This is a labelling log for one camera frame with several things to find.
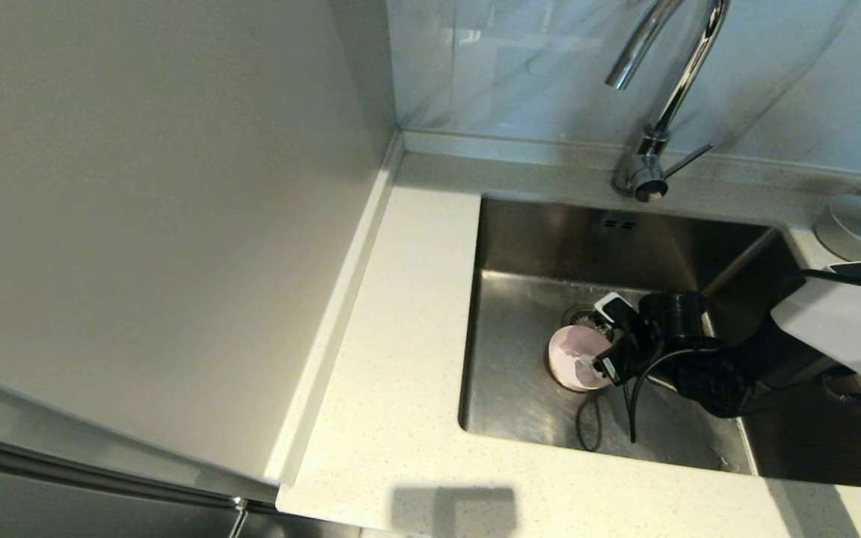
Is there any small pink bowl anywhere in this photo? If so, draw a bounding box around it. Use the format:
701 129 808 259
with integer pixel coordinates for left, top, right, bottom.
547 325 614 393

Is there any thin chrome faucet lever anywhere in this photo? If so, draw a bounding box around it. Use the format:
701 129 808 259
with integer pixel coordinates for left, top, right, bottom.
661 142 715 180

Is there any stainless steel sink basin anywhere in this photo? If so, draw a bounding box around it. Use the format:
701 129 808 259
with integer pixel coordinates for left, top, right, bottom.
457 194 861 490

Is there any round metal drain strainer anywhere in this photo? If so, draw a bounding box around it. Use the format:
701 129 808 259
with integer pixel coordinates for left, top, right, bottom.
561 304 605 330

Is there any chrome gooseneck faucet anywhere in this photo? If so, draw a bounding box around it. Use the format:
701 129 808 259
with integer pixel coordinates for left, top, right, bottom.
604 0 730 202

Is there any tall grey refrigerator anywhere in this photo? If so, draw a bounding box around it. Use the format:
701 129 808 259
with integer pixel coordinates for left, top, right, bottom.
0 0 401 538

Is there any steel refrigerator door handle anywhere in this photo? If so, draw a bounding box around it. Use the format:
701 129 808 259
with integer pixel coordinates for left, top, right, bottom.
227 495 252 538

